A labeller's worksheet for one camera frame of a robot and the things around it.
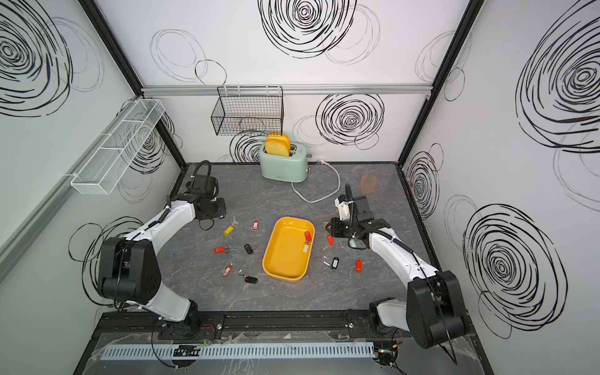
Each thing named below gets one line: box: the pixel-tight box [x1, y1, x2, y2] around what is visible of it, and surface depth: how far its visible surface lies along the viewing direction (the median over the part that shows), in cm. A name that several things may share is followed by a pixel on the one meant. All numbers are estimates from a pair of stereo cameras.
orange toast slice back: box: [265, 132, 291, 143], surface depth 104 cm
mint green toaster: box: [258, 142, 311, 183], surface depth 107 cm
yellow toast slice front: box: [264, 135, 290, 157], surface depth 103 cm
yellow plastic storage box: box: [261, 215, 317, 283], surface depth 91 cm
